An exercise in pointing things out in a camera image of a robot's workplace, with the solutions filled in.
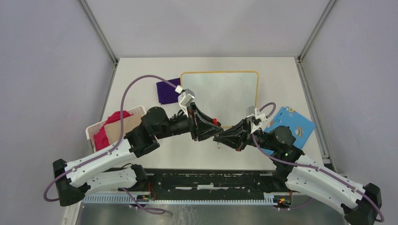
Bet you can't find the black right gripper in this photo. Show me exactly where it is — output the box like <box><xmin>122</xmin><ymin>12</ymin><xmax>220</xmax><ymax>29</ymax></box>
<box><xmin>214</xmin><ymin>117</ymin><xmax>277</xmax><ymax>151</ymax></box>

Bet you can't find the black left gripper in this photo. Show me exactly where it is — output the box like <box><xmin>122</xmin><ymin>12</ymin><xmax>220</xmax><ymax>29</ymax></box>
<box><xmin>155</xmin><ymin>102</ymin><xmax>224</xmax><ymax>142</ymax></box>

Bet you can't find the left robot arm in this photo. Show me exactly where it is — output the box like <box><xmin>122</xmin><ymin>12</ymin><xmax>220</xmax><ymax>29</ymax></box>
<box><xmin>53</xmin><ymin>103</ymin><xmax>223</xmax><ymax>207</ymax></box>

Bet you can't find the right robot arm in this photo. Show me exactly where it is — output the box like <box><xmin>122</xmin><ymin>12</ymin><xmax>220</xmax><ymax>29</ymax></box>
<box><xmin>214</xmin><ymin>119</ymin><xmax>385</xmax><ymax>225</ymax></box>

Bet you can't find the yellow framed whiteboard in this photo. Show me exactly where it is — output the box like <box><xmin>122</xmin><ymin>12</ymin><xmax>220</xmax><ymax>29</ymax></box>
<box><xmin>180</xmin><ymin>71</ymin><xmax>259</xmax><ymax>128</ymax></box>

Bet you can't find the purple cloth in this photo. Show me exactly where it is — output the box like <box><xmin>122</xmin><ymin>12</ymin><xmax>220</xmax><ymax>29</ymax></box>
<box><xmin>156</xmin><ymin>82</ymin><xmax>179</xmax><ymax>105</ymax></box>

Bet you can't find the blue cartoon print cloth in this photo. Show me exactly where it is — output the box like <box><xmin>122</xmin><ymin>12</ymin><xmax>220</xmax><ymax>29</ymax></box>
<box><xmin>264</xmin><ymin>106</ymin><xmax>316</xmax><ymax>149</ymax></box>

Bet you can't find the beige cloth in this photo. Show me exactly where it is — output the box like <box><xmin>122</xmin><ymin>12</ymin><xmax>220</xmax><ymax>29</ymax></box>
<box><xmin>120</xmin><ymin>111</ymin><xmax>141</xmax><ymax>137</ymax></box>

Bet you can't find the red cloth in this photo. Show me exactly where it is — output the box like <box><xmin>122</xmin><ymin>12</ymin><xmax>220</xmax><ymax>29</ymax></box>
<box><xmin>93</xmin><ymin>111</ymin><xmax>121</xmax><ymax>151</ymax></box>

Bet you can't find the white plastic basket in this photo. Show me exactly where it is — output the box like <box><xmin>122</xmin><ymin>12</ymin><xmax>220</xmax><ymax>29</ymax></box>
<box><xmin>85</xmin><ymin>106</ymin><xmax>146</xmax><ymax>153</ymax></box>

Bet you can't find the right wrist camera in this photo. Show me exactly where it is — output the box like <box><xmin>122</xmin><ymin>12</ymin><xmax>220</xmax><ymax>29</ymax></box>
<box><xmin>246</xmin><ymin>106</ymin><xmax>268</xmax><ymax>134</ymax></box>

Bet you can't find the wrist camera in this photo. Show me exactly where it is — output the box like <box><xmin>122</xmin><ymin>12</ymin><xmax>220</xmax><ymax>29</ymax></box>
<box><xmin>175</xmin><ymin>85</ymin><xmax>195</xmax><ymax>115</ymax></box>
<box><xmin>246</xmin><ymin>106</ymin><xmax>268</xmax><ymax>134</ymax></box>

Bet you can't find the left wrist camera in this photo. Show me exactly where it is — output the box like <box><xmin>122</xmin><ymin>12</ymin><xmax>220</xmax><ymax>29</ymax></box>
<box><xmin>175</xmin><ymin>85</ymin><xmax>195</xmax><ymax>115</ymax></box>

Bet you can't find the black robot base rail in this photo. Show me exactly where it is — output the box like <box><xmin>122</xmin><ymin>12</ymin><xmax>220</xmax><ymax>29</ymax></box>
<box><xmin>128</xmin><ymin>168</ymin><xmax>289</xmax><ymax>200</ymax></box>

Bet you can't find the white slotted cable duct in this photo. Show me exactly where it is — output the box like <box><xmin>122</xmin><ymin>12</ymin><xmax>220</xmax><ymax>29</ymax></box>
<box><xmin>82</xmin><ymin>193</ymin><xmax>277</xmax><ymax>206</ymax></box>

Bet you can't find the grey aluminium frame post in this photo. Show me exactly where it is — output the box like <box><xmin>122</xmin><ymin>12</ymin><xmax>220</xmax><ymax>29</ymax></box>
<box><xmin>297</xmin><ymin>0</ymin><xmax>337</xmax><ymax>62</ymax></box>

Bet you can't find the left aluminium frame post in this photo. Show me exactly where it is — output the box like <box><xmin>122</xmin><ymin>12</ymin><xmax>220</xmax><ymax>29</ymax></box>
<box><xmin>77</xmin><ymin>0</ymin><xmax>119</xmax><ymax>66</ymax></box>

